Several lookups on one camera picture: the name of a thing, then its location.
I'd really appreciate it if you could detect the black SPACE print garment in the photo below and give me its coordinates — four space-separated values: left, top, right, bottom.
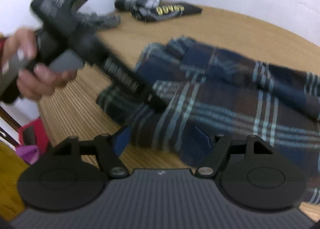
131 2 202 23

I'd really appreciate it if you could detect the grey knit garment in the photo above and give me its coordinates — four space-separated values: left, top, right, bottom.
76 12 121 30

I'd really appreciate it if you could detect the yellow fleece sleeve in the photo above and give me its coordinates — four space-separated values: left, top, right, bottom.
0 142 29 221

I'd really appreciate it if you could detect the person's left hand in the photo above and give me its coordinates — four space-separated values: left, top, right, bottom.
1 28 78 101

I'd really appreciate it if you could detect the pink red bag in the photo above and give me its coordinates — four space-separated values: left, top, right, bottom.
15 118 52 165

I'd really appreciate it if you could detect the navy brown plaid shirt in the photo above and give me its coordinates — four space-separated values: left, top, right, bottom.
97 37 319 204

